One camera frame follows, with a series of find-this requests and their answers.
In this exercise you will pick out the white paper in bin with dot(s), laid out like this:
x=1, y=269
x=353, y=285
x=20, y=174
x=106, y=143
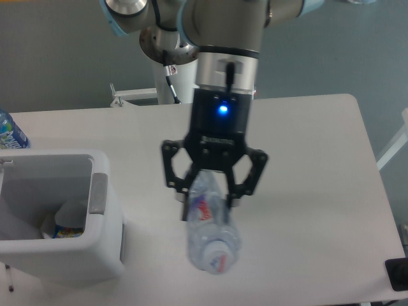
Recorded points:
x=48, y=228

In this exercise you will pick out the blue labelled water bottle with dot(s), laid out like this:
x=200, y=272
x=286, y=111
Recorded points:
x=12, y=137

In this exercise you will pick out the black device at table edge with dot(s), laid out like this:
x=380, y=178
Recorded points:
x=397, y=273

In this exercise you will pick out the crushed clear plastic bottle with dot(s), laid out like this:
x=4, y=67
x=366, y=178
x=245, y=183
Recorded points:
x=213, y=241

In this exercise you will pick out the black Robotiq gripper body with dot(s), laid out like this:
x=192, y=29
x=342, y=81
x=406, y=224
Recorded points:
x=216, y=137

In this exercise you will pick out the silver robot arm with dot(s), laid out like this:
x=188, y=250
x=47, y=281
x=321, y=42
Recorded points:
x=253, y=17

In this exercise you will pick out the colourful snack packet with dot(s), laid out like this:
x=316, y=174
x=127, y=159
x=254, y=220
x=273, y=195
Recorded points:
x=66, y=232

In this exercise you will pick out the white metal frame right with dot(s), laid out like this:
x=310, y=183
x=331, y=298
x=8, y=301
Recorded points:
x=394, y=145

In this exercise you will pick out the white trash can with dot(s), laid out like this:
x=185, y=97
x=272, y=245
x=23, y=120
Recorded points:
x=35, y=183

